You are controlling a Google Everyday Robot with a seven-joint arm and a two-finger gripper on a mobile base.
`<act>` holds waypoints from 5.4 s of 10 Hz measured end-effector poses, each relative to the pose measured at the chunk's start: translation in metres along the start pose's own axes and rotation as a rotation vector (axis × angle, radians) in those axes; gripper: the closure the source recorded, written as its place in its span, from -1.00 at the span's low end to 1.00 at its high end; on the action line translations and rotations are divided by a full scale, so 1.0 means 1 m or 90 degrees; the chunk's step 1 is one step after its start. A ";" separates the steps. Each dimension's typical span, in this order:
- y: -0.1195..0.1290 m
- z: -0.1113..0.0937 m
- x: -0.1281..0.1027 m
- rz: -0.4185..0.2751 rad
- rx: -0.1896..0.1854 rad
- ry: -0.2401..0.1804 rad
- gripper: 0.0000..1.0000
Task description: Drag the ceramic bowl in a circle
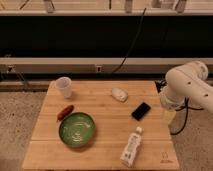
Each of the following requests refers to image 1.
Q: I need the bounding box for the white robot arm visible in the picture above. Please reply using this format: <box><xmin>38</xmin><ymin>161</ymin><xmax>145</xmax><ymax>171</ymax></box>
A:
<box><xmin>159</xmin><ymin>61</ymin><xmax>213</xmax><ymax>114</ymax></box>

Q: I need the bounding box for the black smartphone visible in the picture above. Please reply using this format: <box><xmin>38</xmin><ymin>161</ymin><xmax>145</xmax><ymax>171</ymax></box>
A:
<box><xmin>131</xmin><ymin>102</ymin><xmax>151</xmax><ymax>121</ymax></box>

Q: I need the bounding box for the translucent plastic cup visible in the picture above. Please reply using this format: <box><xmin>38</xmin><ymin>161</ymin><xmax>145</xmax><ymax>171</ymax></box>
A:
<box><xmin>55</xmin><ymin>77</ymin><xmax>72</xmax><ymax>98</ymax></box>

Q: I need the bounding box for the white computer mouse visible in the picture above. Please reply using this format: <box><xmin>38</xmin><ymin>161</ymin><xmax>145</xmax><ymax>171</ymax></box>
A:
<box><xmin>111</xmin><ymin>88</ymin><xmax>128</xmax><ymax>102</ymax></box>

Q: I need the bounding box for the white wall outlet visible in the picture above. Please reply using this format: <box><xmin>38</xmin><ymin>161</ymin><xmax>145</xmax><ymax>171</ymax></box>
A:
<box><xmin>97</xmin><ymin>66</ymin><xmax>102</xmax><ymax>73</ymax></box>

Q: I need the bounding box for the white plastic bottle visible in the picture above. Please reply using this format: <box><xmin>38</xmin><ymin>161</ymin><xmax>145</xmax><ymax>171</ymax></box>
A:
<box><xmin>120</xmin><ymin>127</ymin><xmax>143</xmax><ymax>167</ymax></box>

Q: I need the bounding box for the black hanging cable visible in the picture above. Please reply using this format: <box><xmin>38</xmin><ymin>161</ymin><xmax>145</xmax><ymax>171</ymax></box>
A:
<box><xmin>111</xmin><ymin>7</ymin><xmax>148</xmax><ymax>74</ymax></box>

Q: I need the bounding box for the green ceramic bowl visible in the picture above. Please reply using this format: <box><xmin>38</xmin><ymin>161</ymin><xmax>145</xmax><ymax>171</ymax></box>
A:
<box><xmin>59</xmin><ymin>112</ymin><xmax>96</xmax><ymax>148</ymax></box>

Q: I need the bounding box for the brown sausage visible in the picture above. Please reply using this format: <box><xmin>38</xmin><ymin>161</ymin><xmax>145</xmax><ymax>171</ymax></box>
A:
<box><xmin>57</xmin><ymin>105</ymin><xmax>74</xmax><ymax>121</ymax></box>

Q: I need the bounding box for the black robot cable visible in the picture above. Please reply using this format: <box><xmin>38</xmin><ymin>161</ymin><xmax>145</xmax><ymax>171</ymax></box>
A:
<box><xmin>170</xmin><ymin>97</ymin><xmax>205</xmax><ymax>136</ymax></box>

